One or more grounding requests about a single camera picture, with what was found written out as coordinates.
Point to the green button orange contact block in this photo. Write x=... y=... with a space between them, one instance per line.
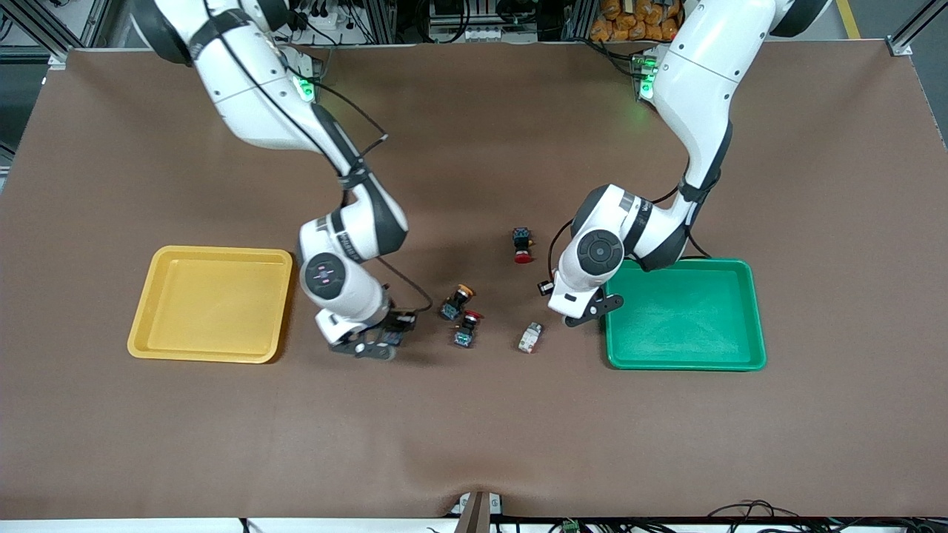
x=530 y=337

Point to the yellow capped push button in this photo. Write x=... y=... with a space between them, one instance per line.
x=452 y=305

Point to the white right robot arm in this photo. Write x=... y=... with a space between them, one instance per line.
x=252 y=89

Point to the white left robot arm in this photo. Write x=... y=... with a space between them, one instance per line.
x=703 y=74

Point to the red mushroom emergency button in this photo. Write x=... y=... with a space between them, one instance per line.
x=523 y=248

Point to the small red push button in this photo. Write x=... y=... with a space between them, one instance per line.
x=465 y=333

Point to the brown table mat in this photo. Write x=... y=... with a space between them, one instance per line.
x=474 y=429

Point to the green plastic tray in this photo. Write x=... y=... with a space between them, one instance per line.
x=689 y=326

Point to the yellow plastic tray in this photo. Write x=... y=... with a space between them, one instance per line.
x=211 y=311

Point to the green terminal connector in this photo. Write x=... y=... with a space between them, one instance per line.
x=571 y=527

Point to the white power strip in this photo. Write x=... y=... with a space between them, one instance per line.
x=492 y=35

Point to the pile of orange bags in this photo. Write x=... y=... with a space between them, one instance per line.
x=626 y=26

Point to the white socket strip black plugs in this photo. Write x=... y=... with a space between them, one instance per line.
x=326 y=18

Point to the aluminium frame upright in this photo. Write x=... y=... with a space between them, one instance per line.
x=581 y=21
x=385 y=22

